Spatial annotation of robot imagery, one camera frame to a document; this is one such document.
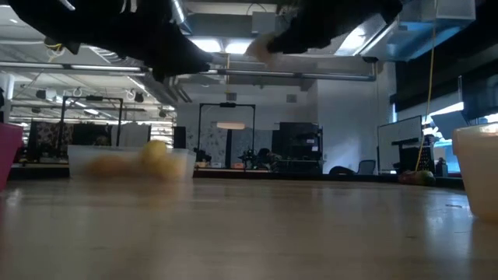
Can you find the grey office chair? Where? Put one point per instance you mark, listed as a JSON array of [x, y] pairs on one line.
[[366, 167]]

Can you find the black-framed blue tray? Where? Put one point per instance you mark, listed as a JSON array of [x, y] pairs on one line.
[[330, 177]]

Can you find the black cart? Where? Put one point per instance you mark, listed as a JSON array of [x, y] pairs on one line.
[[408, 155]]

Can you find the black rig frame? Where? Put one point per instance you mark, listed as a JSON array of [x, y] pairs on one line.
[[120, 124], [226, 105]]

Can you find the black spotlight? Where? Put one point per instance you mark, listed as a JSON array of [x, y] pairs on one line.
[[139, 97], [41, 94], [162, 113]]

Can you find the black chair back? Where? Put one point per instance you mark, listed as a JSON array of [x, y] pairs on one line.
[[342, 171]]

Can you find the grey metal unit box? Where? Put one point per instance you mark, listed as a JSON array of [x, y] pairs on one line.
[[264, 24]]

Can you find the dark patterned panel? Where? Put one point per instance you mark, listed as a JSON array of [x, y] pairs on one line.
[[89, 134]]

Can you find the clear plastic bin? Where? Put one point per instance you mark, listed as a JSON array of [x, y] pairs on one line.
[[78, 163]]

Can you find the orange plastic tray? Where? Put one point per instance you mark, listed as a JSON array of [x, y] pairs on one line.
[[480, 175]]

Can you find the grey vent grille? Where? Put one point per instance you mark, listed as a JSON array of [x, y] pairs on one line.
[[230, 96], [292, 98]]

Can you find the dark bottle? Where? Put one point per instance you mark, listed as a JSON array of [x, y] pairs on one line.
[[441, 168]]

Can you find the red chili pepper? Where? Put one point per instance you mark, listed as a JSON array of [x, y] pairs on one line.
[[412, 178]]

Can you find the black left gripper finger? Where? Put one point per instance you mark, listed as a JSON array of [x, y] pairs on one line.
[[179, 58]]

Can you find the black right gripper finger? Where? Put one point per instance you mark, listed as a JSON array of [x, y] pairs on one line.
[[295, 40]]

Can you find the white light bar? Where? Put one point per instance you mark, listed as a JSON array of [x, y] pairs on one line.
[[230, 126]]

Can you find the black speaker box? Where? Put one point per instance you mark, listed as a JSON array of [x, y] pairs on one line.
[[179, 138]]

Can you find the black idle robot arm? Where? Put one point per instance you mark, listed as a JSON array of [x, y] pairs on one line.
[[248, 157], [202, 155]]

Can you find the pink plastic tray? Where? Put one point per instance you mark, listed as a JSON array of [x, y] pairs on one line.
[[9, 155]]

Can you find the white cabinet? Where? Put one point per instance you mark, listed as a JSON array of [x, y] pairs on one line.
[[134, 136]]

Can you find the black equipment cabinet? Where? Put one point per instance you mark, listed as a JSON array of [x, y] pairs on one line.
[[297, 136]]

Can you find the fluorescent light panel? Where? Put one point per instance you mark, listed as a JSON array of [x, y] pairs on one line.
[[237, 47], [208, 45]]

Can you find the yellow lemon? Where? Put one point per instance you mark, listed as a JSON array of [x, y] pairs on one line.
[[153, 151]]

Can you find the person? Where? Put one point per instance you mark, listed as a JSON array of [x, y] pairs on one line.
[[268, 157]]

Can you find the whiteboard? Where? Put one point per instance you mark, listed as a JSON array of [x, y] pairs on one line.
[[397, 132]]

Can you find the long grey metal pipe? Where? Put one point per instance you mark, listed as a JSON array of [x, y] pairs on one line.
[[311, 75]]

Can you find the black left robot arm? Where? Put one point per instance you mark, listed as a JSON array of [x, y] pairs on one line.
[[50, 19]]

